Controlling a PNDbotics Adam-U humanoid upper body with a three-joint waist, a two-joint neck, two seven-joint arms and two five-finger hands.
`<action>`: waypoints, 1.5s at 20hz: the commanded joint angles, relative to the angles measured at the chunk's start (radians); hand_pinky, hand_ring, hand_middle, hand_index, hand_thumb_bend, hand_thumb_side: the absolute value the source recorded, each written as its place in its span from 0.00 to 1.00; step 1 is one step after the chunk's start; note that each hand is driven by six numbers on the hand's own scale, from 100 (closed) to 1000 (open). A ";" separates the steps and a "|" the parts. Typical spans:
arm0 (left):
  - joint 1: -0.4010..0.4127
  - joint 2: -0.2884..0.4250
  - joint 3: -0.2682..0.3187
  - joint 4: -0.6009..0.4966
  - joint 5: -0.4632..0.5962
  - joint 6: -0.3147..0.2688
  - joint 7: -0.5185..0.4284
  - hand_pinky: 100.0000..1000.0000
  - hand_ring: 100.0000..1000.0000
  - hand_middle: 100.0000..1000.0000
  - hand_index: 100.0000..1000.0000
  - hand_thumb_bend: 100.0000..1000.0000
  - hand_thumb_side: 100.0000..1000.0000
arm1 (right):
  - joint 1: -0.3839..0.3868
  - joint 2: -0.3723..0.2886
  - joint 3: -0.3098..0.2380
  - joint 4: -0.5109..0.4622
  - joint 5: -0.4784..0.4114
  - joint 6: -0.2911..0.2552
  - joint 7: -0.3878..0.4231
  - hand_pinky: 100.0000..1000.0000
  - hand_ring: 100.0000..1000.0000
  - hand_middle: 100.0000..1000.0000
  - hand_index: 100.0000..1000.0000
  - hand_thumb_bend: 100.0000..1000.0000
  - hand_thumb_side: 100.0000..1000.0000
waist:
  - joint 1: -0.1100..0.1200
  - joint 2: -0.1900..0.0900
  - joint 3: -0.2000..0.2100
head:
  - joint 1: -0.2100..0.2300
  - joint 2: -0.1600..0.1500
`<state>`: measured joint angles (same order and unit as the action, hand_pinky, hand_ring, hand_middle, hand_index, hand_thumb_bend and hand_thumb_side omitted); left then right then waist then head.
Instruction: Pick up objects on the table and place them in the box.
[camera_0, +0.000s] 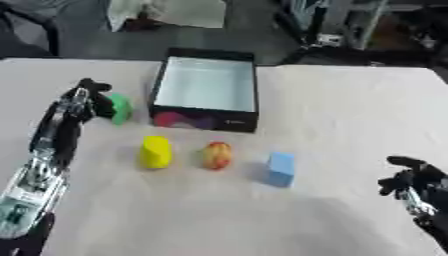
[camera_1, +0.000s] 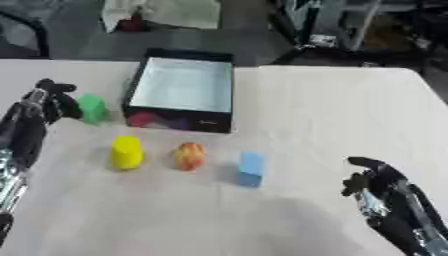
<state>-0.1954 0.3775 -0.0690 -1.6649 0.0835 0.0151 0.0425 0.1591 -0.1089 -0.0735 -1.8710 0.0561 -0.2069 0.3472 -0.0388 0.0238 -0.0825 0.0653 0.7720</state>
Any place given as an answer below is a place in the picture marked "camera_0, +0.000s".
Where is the metal equipment rack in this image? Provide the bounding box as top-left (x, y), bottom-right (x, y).
top-left (273, 0), bottom-right (448, 66)

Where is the red and yellow toy fruit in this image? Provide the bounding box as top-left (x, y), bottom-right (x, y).
top-left (199, 141), bottom-right (233, 171)

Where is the black chair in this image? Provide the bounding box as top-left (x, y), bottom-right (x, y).
top-left (0, 0), bottom-right (63, 60)

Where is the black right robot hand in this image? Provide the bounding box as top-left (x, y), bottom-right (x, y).
top-left (376, 155), bottom-right (448, 252)

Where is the green block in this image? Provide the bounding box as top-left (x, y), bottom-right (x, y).
top-left (106, 92), bottom-right (135, 126)

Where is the black box with white inside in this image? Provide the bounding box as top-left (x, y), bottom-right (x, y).
top-left (147, 47), bottom-right (261, 134)

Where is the blue block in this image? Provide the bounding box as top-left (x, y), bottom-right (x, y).
top-left (264, 151), bottom-right (298, 188)

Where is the white sheet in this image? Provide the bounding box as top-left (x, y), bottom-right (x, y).
top-left (105, 0), bottom-right (228, 33)

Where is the yellow block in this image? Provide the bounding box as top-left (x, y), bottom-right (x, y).
top-left (138, 135), bottom-right (174, 170)

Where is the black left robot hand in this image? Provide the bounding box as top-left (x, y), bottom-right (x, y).
top-left (28, 77), bottom-right (118, 168)

